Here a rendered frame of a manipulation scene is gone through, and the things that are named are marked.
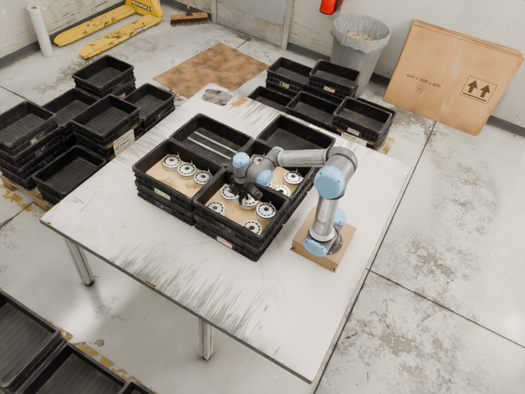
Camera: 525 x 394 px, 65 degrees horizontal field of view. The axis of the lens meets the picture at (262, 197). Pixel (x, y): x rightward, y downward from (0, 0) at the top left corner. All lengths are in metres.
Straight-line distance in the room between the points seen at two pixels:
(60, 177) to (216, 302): 1.69
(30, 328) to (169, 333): 0.80
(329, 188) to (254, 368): 1.39
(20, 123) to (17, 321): 1.57
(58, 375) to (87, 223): 0.74
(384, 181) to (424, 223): 0.96
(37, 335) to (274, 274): 1.17
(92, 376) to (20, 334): 0.39
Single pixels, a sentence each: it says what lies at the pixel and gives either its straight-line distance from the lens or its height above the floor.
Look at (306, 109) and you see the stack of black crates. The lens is 3.69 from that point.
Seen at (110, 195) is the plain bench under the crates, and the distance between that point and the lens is 2.47.
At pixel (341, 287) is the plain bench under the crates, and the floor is 0.70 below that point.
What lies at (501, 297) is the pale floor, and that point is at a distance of 3.48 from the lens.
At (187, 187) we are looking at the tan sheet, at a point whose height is 0.83.
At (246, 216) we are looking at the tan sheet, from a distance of 2.15.
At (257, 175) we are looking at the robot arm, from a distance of 1.85.
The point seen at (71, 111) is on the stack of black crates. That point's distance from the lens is 3.66.
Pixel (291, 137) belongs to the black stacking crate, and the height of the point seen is 0.83.
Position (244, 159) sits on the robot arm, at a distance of 1.87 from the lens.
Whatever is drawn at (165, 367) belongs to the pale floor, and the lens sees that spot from 2.67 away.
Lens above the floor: 2.50
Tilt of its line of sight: 48 degrees down
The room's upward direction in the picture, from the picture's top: 8 degrees clockwise
